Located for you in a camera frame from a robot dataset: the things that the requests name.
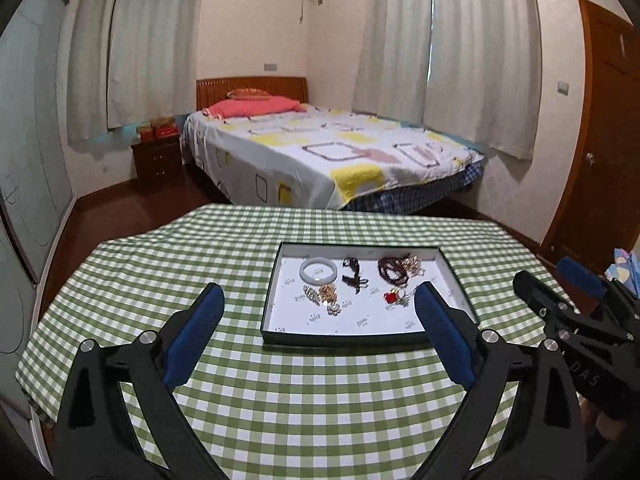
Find rose gold rhinestone clip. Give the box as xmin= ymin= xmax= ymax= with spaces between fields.
xmin=402 ymin=255 xmax=425 ymax=278

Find pearl silver brooch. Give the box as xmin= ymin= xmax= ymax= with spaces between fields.
xmin=396 ymin=288 xmax=411 ymax=307

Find dark red bead bracelet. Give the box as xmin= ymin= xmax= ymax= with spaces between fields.
xmin=376 ymin=252 xmax=411 ymax=290

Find red knot charm gold bell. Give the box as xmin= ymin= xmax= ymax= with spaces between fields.
xmin=384 ymin=288 xmax=401 ymax=304

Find dark green pendant black cord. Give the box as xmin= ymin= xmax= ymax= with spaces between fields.
xmin=340 ymin=256 xmax=370 ymax=295

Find gold coin chain necklace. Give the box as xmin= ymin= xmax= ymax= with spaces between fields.
xmin=318 ymin=282 xmax=343 ymax=317

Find pale grey jade bangle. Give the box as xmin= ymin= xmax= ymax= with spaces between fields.
xmin=298 ymin=257 xmax=338 ymax=287

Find crystal rhinestone hair clip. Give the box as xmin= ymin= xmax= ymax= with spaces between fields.
xmin=303 ymin=285 xmax=322 ymax=306

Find brown wooden door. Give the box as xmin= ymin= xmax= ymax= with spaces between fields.
xmin=541 ymin=0 xmax=639 ymax=273

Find green white checkered tablecloth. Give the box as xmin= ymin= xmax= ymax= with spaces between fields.
xmin=15 ymin=205 xmax=553 ymax=479

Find right white curtain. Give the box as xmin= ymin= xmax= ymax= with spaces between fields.
xmin=352 ymin=0 xmax=542 ymax=160

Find white curtain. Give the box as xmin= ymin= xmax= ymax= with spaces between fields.
xmin=66 ymin=0 xmax=202 ymax=143
xmin=352 ymin=0 xmax=542 ymax=160

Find dark green shallow box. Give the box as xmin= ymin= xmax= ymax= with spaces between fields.
xmin=260 ymin=242 xmax=480 ymax=348

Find grey sliding wardrobe door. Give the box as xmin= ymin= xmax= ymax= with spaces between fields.
xmin=0 ymin=0 xmax=79 ymax=411

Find bed with patterned sheet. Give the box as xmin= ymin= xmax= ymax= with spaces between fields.
xmin=181 ymin=104 xmax=484 ymax=214

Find dark wooden nightstand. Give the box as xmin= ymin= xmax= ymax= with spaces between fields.
xmin=131 ymin=136 xmax=183 ymax=188

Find red boxes on nightstand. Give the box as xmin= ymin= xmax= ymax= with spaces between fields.
xmin=136 ymin=116 xmax=179 ymax=142

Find pink pillow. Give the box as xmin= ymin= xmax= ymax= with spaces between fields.
xmin=203 ymin=96 xmax=306 ymax=119

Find wooden headboard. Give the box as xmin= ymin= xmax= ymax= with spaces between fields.
xmin=195 ymin=76 xmax=308 ymax=110

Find orange patterned cushion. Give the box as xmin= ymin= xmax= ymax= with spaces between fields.
xmin=227 ymin=88 xmax=272 ymax=101

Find left white curtain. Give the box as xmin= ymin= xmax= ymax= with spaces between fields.
xmin=66 ymin=0 xmax=202 ymax=143

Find white wall switch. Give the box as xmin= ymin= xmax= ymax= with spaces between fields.
xmin=558 ymin=80 xmax=570 ymax=96

